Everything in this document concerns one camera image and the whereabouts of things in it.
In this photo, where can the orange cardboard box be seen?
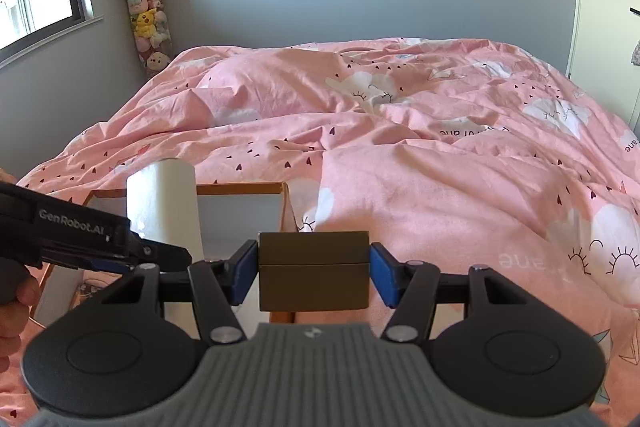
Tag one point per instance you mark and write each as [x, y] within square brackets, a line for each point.
[235, 222]

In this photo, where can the white paper roll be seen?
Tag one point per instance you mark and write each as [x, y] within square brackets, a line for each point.
[165, 202]

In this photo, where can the pink printed blanket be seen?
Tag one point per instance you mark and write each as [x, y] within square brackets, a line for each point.
[425, 187]

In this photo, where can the person's left hand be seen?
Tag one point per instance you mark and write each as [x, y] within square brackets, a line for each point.
[12, 327]

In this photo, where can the white wardrobe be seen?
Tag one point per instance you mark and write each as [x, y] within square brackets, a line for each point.
[605, 7]

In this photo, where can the brown rectangular box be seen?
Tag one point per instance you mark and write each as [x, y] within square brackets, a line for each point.
[312, 277]

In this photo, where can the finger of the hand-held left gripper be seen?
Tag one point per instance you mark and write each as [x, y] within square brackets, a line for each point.
[167, 257]
[112, 265]

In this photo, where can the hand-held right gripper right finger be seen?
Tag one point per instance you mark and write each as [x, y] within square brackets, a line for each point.
[382, 274]

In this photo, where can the clear tube of plush toys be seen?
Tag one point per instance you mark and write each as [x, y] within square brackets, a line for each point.
[145, 22]

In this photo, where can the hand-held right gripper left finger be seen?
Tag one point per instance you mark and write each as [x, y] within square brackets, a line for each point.
[245, 272]

